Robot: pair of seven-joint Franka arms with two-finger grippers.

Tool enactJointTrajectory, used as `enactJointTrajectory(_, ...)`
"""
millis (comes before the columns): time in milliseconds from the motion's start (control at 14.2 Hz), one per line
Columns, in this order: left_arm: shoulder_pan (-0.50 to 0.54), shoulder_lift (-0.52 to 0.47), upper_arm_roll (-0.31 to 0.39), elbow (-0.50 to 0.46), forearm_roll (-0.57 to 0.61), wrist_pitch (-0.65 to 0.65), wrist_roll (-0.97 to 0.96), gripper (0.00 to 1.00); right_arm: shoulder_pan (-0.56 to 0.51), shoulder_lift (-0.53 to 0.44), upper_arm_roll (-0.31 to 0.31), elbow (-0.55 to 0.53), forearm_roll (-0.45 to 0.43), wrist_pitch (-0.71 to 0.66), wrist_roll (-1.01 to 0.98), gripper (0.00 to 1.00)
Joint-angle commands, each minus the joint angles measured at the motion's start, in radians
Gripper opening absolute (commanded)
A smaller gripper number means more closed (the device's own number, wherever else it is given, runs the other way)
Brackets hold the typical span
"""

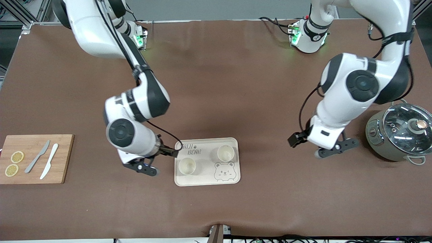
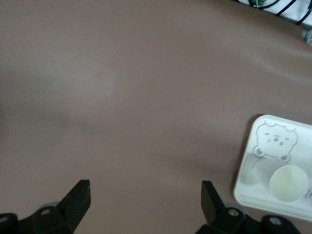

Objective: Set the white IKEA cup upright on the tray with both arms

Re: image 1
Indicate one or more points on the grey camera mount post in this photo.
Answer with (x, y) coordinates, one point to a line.
(217, 234)

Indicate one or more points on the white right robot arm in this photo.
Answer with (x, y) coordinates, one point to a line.
(135, 135)

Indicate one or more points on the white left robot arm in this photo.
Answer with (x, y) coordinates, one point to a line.
(337, 108)

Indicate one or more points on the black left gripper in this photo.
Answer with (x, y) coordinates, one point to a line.
(296, 138)

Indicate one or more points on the wooden cutting board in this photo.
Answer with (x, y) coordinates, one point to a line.
(64, 158)

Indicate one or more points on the brown table cover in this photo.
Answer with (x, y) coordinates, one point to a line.
(216, 94)

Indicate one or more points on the white paper-like cup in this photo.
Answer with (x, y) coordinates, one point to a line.
(226, 153)
(187, 166)

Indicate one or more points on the cream bear print tray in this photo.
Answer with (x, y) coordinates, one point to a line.
(202, 179)

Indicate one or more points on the green electric cooking pot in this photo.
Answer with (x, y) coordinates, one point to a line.
(374, 138)

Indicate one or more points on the aluminium frame profile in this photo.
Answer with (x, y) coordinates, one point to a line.
(423, 8)
(20, 13)

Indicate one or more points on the white plastic knife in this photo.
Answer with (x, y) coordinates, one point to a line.
(50, 160)

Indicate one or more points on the dried lemon slice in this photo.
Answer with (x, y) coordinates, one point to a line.
(17, 157)
(11, 170)

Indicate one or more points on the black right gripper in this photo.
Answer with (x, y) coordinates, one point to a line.
(166, 151)

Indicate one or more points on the grey plastic knife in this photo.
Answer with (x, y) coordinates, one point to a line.
(37, 157)

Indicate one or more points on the glass pot lid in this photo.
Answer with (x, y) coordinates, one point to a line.
(401, 131)

